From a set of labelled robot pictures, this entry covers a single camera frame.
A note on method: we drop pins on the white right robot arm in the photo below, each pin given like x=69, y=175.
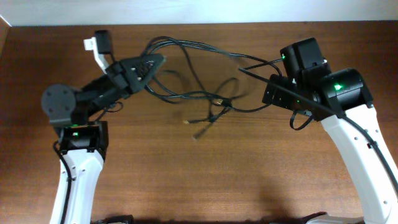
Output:
x=343, y=104

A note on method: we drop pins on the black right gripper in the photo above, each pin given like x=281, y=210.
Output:
x=277, y=92

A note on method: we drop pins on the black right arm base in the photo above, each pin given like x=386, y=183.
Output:
x=324, y=218

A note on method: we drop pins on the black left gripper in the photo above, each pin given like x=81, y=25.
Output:
x=132, y=81

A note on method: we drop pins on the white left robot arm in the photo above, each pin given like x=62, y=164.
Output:
x=82, y=143

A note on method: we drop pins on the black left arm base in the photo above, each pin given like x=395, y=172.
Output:
x=119, y=219

